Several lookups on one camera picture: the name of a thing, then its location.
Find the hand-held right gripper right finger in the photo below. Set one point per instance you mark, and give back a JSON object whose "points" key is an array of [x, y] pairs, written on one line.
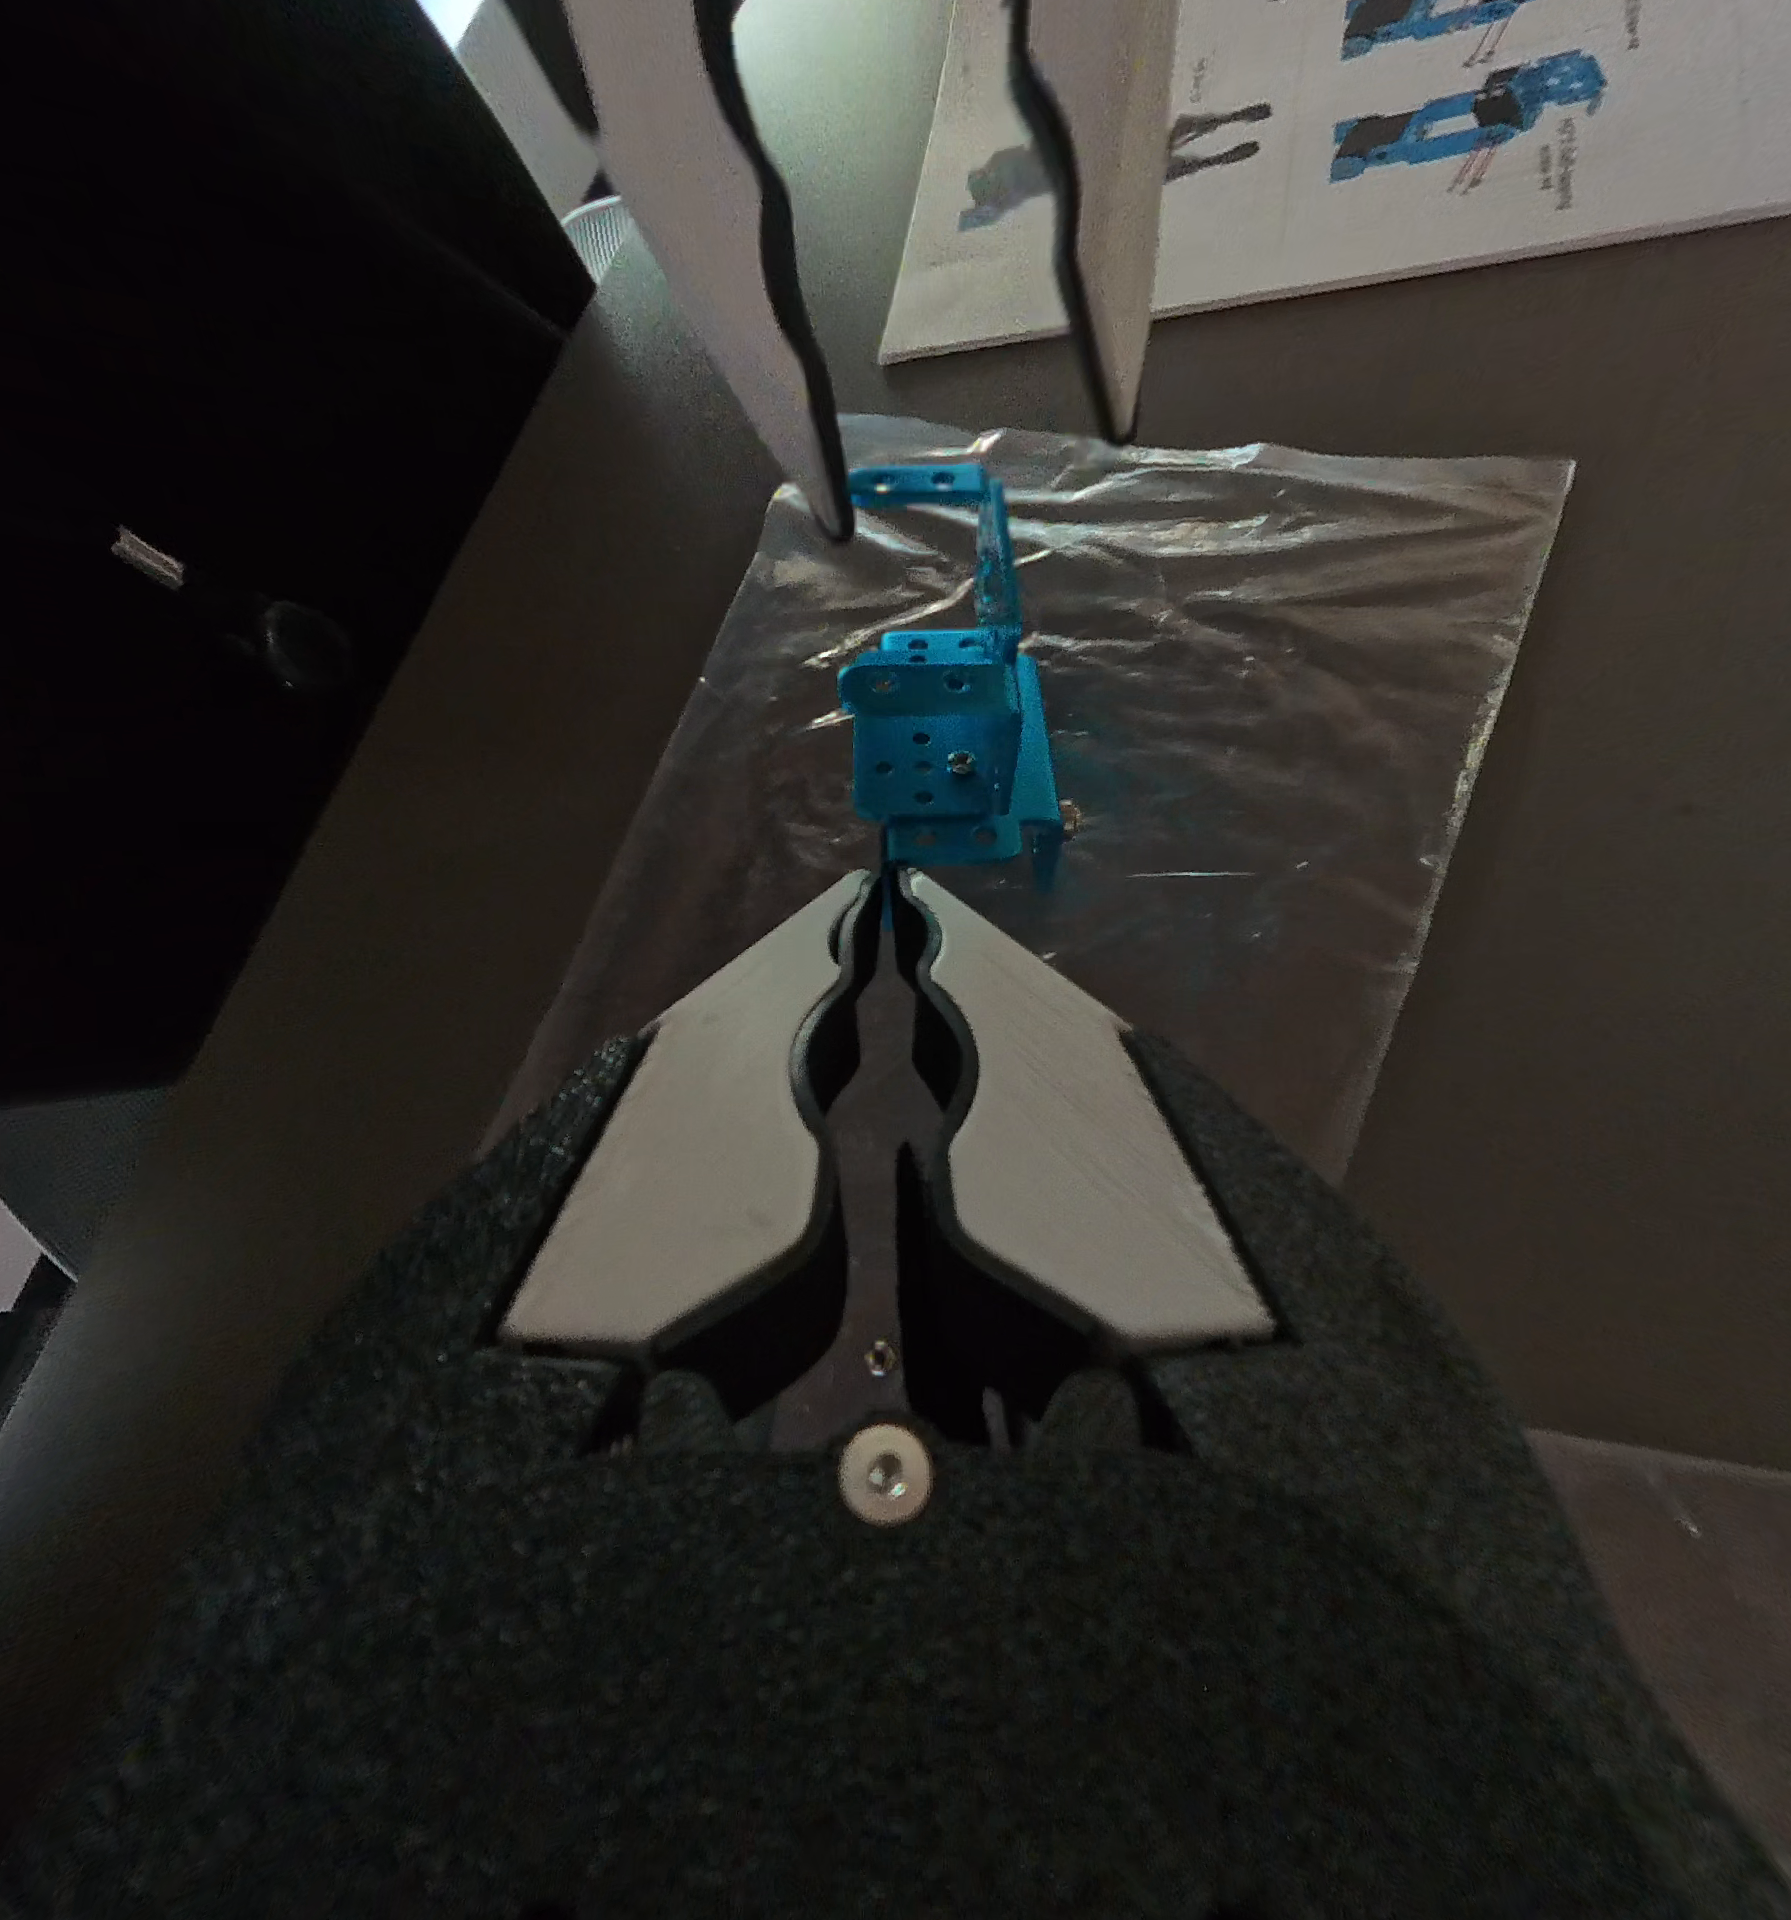
{"points": [[1105, 1184]]}

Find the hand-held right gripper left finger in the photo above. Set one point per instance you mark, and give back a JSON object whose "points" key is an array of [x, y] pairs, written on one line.
{"points": [[655, 1200]]}

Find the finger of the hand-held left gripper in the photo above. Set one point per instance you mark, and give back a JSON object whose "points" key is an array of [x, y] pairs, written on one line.
{"points": [[1111, 180], [685, 180]]}

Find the blue metal bracket assembly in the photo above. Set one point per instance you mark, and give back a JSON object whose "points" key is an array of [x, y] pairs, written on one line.
{"points": [[925, 751]]}

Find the open instruction manual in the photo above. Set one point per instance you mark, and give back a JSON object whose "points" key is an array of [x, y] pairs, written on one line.
{"points": [[1359, 195]]}

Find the clear plastic bag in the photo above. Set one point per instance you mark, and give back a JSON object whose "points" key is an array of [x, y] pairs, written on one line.
{"points": [[1285, 720]]}

